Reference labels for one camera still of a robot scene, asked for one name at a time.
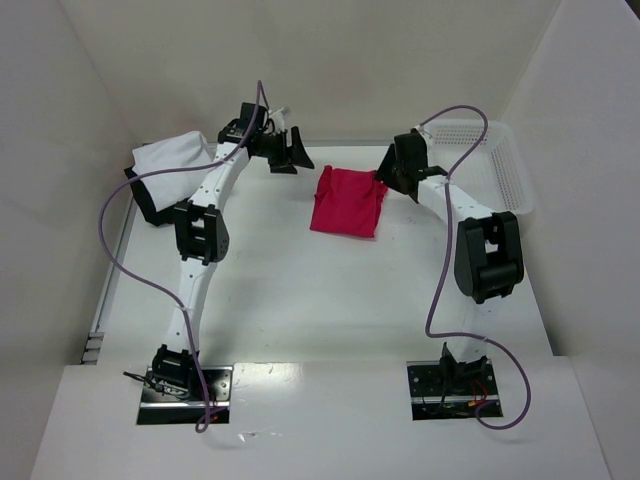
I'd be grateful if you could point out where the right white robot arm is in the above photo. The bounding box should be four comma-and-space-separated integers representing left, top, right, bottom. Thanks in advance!
375, 129, 524, 392

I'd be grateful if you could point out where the folded black t-shirt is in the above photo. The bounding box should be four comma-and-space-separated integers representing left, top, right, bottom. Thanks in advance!
130, 180, 174, 227

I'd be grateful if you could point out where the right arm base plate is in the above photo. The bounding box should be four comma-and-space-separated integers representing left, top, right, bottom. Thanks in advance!
407, 361, 503, 421

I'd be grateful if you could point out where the white plastic basket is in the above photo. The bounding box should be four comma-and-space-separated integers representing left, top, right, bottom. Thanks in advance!
423, 119, 534, 216

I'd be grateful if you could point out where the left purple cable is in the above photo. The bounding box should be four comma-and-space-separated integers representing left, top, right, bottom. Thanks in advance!
95, 79, 271, 433

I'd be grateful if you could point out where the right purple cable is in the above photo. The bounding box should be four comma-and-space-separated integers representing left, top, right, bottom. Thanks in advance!
418, 104, 532, 431

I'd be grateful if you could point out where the purple cable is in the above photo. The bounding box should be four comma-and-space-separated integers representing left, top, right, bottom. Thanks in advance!
418, 104, 532, 431
95, 79, 271, 433

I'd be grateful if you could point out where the folded white t-shirt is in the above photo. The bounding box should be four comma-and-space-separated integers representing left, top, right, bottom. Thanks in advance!
132, 131, 214, 212

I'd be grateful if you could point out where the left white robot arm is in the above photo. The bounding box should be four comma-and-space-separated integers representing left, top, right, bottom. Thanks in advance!
151, 103, 314, 400

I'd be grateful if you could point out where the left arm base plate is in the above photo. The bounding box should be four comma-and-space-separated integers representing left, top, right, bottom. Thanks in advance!
134, 366, 233, 426

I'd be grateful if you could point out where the red t-shirt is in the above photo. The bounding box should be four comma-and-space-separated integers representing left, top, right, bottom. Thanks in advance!
310, 165, 388, 239

